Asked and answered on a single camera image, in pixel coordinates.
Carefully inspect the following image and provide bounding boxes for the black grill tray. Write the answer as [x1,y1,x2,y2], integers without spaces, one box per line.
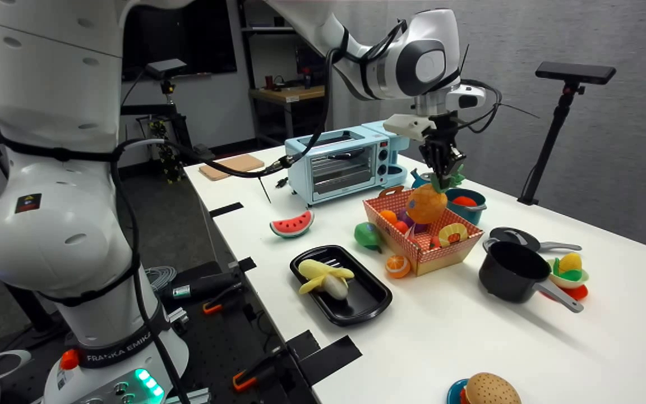
[286,243,395,329]

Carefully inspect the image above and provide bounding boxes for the toy hamburger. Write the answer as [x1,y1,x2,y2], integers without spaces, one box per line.
[461,371,522,404]

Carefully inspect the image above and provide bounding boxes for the black tripod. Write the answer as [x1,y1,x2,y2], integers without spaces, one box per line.
[144,56,193,187]

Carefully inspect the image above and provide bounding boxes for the grey base box green lights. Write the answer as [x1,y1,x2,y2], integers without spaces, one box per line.
[39,363,190,404]

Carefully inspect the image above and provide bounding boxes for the green toy pear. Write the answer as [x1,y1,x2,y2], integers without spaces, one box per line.
[352,219,385,253]

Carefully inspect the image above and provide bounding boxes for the yellow green red toy stack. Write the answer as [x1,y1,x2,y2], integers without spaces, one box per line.
[546,252,591,302]

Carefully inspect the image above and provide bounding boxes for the small blue toy plate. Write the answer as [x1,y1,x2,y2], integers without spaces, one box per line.
[443,376,471,404]

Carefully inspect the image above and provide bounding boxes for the orange checkered cardboard basket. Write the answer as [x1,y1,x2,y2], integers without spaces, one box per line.
[361,187,485,276]

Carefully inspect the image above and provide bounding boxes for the orange handled clamp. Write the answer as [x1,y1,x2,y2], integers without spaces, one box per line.
[200,280,247,319]
[228,350,290,395]

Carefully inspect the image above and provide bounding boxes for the wooden desk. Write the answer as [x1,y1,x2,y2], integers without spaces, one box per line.
[250,82,330,144]

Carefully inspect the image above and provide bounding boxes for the toy orange half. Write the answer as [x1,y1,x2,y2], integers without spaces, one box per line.
[384,253,413,280]

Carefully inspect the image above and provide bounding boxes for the black camera on stand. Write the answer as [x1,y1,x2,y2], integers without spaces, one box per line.
[515,61,619,207]

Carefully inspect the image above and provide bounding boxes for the plush watermelon slice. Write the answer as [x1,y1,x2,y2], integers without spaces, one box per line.
[266,208,316,243]

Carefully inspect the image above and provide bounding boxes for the black monitor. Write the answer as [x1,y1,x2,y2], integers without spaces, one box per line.
[120,0,240,81]

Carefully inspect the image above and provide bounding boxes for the small dark teal toy cookware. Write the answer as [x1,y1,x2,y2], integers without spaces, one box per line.
[411,165,435,191]

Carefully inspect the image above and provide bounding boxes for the light blue toaster oven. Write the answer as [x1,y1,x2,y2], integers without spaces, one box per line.
[284,120,411,208]

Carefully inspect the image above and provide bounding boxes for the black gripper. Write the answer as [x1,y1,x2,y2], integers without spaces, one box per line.
[419,109,467,188]

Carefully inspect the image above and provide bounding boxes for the teal toy pot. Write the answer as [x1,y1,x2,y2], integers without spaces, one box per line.
[443,187,489,226]

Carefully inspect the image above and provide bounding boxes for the plush peeled banana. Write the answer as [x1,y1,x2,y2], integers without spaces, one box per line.
[295,257,356,300]

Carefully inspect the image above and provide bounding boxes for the toy peach half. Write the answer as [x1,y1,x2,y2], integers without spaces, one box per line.
[438,219,471,248]

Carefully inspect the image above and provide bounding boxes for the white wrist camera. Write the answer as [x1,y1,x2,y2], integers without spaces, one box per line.
[384,109,442,145]

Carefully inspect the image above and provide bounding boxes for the black toy saucepan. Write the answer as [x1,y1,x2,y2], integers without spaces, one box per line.
[477,239,585,313]

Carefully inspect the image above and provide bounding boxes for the black handheld tool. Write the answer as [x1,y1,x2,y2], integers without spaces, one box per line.
[159,269,242,306]

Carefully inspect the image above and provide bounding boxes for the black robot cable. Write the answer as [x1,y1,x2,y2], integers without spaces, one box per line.
[116,30,353,181]

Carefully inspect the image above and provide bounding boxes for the flat wooden board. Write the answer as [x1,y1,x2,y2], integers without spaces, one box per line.
[196,153,266,181]

